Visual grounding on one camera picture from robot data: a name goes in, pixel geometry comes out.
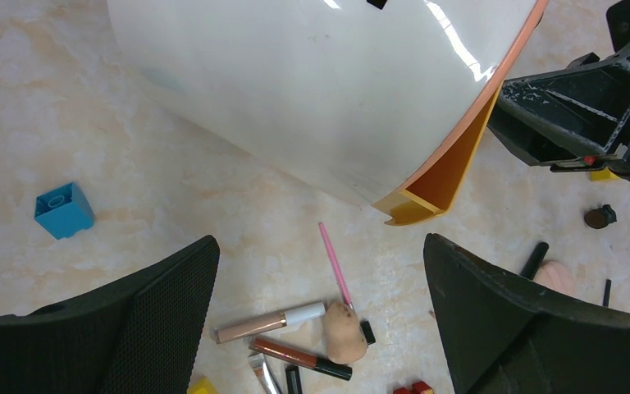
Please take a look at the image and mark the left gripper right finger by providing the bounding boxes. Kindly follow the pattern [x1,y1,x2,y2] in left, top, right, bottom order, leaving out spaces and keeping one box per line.
[423,233,630,393]

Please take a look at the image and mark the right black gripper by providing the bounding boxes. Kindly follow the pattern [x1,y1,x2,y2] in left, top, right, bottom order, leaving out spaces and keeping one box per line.
[488,1,630,182]

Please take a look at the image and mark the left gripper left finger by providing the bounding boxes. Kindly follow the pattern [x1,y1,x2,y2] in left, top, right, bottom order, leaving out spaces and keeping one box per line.
[0,236,220,393]

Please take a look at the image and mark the black makeup brush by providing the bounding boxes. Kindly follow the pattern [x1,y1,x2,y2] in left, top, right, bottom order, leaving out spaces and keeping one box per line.
[519,241,550,280]

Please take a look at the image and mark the cream round drawer organizer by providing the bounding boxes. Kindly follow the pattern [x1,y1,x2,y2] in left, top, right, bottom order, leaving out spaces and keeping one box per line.
[107,0,546,226]

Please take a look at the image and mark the thin black stick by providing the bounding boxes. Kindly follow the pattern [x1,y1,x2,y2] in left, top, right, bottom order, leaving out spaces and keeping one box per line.
[602,279,612,308]

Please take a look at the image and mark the beige makeup sponge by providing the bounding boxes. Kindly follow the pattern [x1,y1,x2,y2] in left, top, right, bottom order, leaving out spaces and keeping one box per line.
[323,301,368,364]

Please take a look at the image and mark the yellow rectangular block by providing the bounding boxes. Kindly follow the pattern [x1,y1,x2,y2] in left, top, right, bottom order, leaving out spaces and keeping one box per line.
[589,168,619,182]

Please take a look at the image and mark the yellow wedge block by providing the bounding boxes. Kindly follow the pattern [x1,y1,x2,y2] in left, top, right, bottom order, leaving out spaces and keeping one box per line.
[187,377,217,394]

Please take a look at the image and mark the pink round powder puff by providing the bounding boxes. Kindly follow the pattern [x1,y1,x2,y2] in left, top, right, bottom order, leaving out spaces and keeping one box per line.
[533,260,576,298]

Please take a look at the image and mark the nude concealer tube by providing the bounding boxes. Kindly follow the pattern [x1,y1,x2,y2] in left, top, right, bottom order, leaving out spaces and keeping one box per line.
[213,302,326,344]

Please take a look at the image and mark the red owl number toy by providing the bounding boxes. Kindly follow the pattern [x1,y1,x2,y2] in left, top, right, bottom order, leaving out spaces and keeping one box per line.
[392,381,435,394]

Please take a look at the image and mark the white glue tube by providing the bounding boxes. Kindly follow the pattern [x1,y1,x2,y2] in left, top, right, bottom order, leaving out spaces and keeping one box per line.
[248,353,282,394]

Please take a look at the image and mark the brown lipstick tube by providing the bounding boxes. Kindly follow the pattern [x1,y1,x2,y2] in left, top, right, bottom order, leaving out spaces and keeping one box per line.
[249,337,353,381]

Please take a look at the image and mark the small blue block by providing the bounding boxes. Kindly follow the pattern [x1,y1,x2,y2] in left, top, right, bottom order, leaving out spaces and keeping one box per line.
[34,182,94,240]

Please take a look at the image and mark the red lip gloss tube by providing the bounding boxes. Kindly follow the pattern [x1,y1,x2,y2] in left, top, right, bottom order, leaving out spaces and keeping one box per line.
[285,364,304,394]

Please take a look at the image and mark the pink thin brush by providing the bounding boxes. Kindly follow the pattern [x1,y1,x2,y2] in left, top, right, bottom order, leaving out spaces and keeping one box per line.
[317,222,377,346]

